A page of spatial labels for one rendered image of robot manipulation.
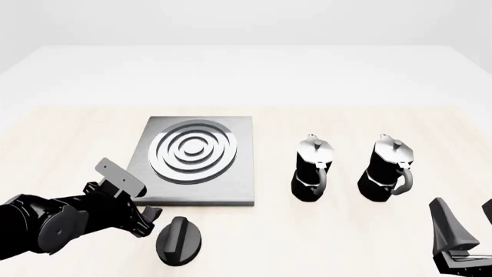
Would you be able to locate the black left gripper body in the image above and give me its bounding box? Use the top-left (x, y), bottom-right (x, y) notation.
top-left (121, 200), bottom-right (156, 239)

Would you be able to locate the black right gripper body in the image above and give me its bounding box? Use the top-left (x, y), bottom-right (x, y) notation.
top-left (431, 246), bottom-right (492, 275)

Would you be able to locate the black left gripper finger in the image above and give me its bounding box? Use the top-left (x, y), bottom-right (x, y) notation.
top-left (141, 205), bottom-right (163, 226)

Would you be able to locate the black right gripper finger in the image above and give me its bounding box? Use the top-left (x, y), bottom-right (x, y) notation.
top-left (480, 199), bottom-right (492, 226)
top-left (428, 197), bottom-right (480, 255)

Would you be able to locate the round black stove knob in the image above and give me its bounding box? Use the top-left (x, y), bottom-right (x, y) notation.
top-left (155, 216), bottom-right (204, 267)

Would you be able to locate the flat grey stove plate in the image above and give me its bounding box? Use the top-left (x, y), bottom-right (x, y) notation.
top-left (128, 115), bottom-right (255, 208)

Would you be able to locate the grey plate on black stalk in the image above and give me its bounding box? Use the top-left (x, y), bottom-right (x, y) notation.
top-left (82, 157), bottom-right (148, 202)

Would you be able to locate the black and silver moka pot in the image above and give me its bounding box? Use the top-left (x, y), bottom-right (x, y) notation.
top-left (357, 132), bottom-right (416, 203)
top-left (290, 133), bottom-right (336, 203)

